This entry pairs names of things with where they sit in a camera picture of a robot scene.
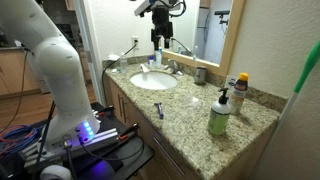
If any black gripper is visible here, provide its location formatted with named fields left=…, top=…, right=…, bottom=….
left=150, top=6, right=175, bottom=52

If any chrome sink tap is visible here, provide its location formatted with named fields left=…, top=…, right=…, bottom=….
left=163, top=59, right=184, bottom=76

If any small blue white bottle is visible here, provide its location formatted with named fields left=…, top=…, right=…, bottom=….
left=148, top=54, right=156, bottom=70

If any white toothpaste tube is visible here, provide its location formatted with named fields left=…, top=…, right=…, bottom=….
left=139, top=63, right=151, bottom=74

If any white oval sink basin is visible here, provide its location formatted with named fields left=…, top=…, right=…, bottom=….
left=129, top=70, right=179, bottom=91

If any clear plastic water bottle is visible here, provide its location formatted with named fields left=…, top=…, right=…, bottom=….
left=119, top=52, right=129, bottom=75

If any white crumpled tissue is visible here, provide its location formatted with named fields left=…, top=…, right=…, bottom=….
left=107, top=53, right=121, bottom=62

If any grey metal cup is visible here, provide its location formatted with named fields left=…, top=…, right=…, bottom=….
left=194, top=65, right=208, bottom=86

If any blue razor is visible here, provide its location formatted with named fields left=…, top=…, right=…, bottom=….
left=153, top=101, right=165, bottom=120

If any wooden vanity cabinet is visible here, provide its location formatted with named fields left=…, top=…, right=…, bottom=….
left=104, top=76, right=278, bottom=180

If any red black clamp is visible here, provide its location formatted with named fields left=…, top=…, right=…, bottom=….
left=117, top=122, right=141, bottom=141
left=93, top=104, right=116, bottom=118

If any orange cap spray bottle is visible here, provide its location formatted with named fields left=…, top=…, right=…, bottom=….
left=228, top=72, right=250, bottom=116

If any green soap pump bottle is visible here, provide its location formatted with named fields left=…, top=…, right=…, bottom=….
left=207, top=87, right=232, bottom=137

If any black robot cart platform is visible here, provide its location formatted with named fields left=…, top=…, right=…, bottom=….
left=0, top=101, right=155, bottom=180

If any wooden background cabinet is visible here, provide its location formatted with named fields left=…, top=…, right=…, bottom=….
left=0, top=46, right=46, bottom=99

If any white round cart part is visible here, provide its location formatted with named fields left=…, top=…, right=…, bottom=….
left=39, top=164, right=73, bottom=180

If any black power cable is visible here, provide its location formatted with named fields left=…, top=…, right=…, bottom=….
left=100, top=41, right=139, bottom=105

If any wood framed wall mirror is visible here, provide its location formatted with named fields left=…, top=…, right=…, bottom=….
left=161, top=0, right=247, bottom=78

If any metal cabinet door handle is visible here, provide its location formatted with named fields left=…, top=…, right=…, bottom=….
left=121, top=97, right=128, bottom=125
left=117, top=93, right=123, bottom=118

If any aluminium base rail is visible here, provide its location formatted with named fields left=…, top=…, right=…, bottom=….
left=19, top=127, right=120, bottom=169

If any long metal drawer handle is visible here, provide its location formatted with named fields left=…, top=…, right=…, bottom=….
left=152, top=135, right=186, bottom=177

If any looped black base cable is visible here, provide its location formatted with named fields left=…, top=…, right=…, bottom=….
left=78, top=135, right=147, bottom=163

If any thin dark hanging cable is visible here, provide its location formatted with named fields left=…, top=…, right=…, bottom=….
left=0, top=46, right=31, bottom=134

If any green handled broom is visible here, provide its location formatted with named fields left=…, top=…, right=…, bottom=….
left=266, top=39, right=320, bottom=143

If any blue and red cable coil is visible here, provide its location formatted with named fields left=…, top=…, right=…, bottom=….
left=0, top=124, right=40, bottom=156

